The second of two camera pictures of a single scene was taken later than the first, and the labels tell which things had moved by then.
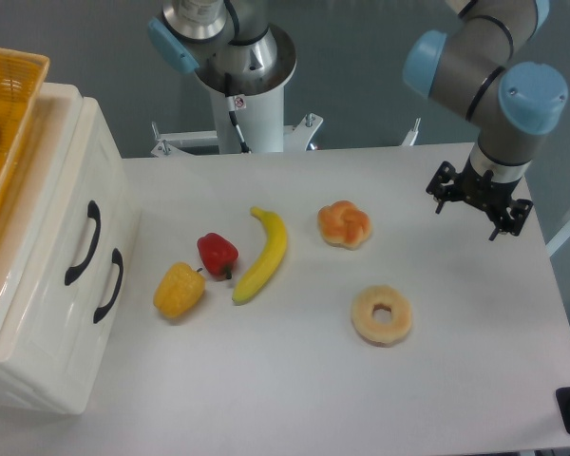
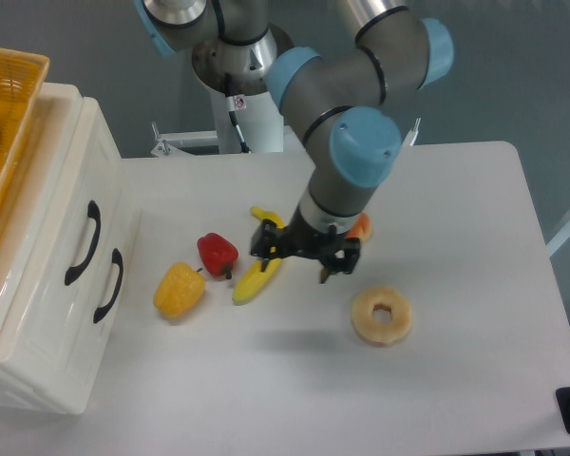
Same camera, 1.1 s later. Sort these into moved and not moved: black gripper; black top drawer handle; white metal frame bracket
Moved: black gripper
Not moved: black top drawer handle; white metal frame bracket
